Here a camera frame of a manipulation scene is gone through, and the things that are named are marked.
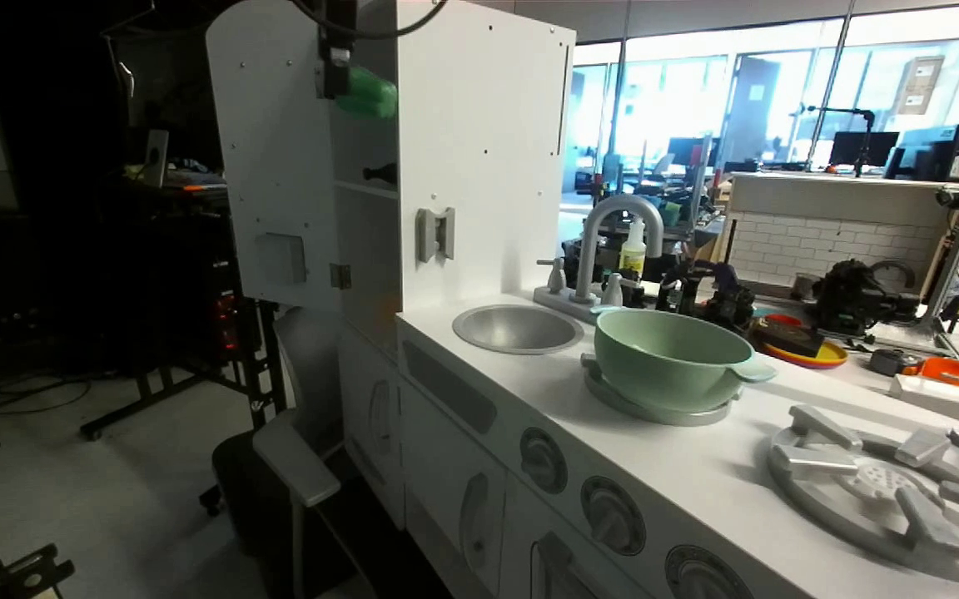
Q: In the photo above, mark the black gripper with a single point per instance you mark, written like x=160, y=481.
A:
x=365, y=51

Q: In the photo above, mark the green plastic toy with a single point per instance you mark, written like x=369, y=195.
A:
x=369, y=93

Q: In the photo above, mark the white arched cabinet door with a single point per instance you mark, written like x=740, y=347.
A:
x=266, y=189

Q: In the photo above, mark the green bowl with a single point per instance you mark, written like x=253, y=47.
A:
x=668, y=354

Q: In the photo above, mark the white upper cabinet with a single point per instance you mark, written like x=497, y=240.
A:
x=480, y=134

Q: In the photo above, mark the small grey door hinge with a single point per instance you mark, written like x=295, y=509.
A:
x=336, y=277

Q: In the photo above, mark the grey toy faucet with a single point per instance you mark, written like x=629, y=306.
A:
x=587, y=237

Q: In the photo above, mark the white toy kitchen unit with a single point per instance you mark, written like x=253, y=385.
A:
x=425, y=455

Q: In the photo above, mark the white brick-pattern counter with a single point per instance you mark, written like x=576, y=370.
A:
x=834, y=226

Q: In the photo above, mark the silver sink basin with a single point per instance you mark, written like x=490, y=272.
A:
x=514, y=329

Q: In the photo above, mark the black stand with grey top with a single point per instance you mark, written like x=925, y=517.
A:
x=295, y=456

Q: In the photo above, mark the black metal floor stand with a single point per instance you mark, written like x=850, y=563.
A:
x=136, y=407

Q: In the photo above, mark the grey stove knob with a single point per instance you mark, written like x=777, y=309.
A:
x=614, y=517
x=705, y=576
x=544, y=463

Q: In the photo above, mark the grey burner grate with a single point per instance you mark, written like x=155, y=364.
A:
x=656, y=418
x=889, y=521

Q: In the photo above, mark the black monitor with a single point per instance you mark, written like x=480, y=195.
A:
x=865, y=148

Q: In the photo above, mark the yellow plate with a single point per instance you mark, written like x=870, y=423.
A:
x=801, y=354

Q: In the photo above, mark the black bag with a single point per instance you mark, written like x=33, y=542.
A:
x=850, y=294

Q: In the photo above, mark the small black object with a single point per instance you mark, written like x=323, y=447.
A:
x=888, y=359

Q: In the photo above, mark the white flat box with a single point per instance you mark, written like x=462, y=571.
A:
x=929, y=394

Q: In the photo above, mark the orange tool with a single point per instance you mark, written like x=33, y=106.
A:
x=949, y=370

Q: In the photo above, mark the grey plastic bracket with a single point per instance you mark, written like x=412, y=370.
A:
x=435, y=233

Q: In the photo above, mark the framed wall picture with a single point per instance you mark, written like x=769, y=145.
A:
x=917, y=86

